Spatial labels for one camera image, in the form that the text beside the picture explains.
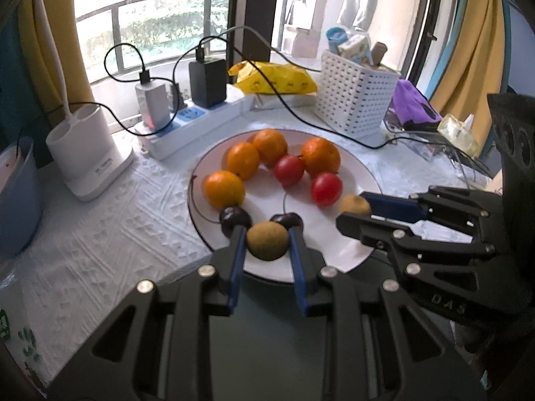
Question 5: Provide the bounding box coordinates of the dark plum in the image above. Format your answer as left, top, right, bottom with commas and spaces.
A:
219, 206, 252, 237
271, 192, 304, 231

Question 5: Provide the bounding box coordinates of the blue cup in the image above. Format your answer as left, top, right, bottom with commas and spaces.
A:
326, 27, 347, 53

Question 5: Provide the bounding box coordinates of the round grey tray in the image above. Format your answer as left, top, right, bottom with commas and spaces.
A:
161, 255, 456, 401

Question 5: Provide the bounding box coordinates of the large orange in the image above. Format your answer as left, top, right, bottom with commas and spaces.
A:
301, 136, 341, 178

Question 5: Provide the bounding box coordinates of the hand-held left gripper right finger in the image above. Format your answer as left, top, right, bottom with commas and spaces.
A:
286, 226, 488, 401

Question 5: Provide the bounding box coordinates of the white plate with dark rim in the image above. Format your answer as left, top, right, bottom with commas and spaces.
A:
187, 129, 383, 285

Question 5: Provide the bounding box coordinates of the brown tube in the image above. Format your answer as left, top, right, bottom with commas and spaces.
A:
370, 42, 391, 68

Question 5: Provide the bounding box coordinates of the white embossed tablecloth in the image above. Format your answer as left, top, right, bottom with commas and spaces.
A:
0, 104, 502, 389

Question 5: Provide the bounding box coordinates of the purple cloth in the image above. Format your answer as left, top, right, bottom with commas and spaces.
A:
393, 79, 443, 131

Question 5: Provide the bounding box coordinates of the white charger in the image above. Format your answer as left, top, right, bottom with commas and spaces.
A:
134, 81, 178, 132

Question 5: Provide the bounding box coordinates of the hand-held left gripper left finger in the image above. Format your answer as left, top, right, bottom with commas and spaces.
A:
46, 226, 248, 401

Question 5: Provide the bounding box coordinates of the white lamp base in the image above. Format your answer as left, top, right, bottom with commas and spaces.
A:
31, 0, 135, 202

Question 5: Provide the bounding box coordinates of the black sliding door frame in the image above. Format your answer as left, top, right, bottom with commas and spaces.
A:
401, 0, 464, 93

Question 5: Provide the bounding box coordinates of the dark window pillar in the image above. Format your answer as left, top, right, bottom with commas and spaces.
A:
228, 0, 281, 68

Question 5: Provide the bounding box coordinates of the long black cable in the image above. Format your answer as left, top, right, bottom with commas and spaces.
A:
227, 43, 460, 151

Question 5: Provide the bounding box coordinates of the black power cord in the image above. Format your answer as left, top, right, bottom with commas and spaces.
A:
17, 60, 201, 136

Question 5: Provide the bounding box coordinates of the small orange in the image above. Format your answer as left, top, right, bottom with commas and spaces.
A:
227, 142, 260, 181
252, 129, 289, 167

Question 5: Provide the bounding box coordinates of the red cherry tomato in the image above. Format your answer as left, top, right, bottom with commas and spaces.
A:
274, 154, 306, 188
310, 171, 343, 207

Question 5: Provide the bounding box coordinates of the black charger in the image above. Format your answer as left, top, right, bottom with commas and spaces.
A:
189, 59, 228, 108

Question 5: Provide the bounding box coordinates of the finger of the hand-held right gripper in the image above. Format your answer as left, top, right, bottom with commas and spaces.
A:
335, 212, 497, 258
359, 186, 501, 231

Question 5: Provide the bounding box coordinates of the white flat box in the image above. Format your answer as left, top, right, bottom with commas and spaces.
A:
244, 92, 320, 111

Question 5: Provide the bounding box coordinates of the white perforated basket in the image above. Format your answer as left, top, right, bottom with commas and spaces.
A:
314, 49, 402, 138

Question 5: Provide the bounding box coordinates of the yellow-brown longan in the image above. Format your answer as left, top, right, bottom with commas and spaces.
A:
246, 221, 290, 261
338, 194, 372, 217

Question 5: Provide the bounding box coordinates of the yellow curtain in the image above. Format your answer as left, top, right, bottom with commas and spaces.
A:
430, 0, 508, 134
17, 0, 95, 105

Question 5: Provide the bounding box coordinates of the pale cardboard box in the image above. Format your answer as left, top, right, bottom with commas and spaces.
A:
282, 27, 320, 57

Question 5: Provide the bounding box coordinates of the blue curtain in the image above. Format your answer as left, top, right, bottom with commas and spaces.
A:
499, 0, 535, 97

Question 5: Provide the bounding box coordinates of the black looped cable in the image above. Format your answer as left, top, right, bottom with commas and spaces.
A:
104, 43, 151, 86

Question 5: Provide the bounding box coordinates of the teal curtain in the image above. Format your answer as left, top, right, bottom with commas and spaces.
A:
0, 21, 42, 168

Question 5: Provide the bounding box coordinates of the printed tissue pack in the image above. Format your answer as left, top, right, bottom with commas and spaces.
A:
338, 34, 372, 65

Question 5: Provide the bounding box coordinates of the blue bowl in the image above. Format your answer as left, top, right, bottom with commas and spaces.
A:
0, 136, 46, 260

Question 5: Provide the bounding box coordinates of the yellow snack packet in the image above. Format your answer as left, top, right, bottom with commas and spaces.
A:
228, 60, 318, 95

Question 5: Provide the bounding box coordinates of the white green print packet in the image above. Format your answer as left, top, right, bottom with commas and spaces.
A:
0, 276, 48, 389

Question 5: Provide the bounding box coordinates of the white power strip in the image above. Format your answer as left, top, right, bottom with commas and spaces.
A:
134, 94, 247, 161

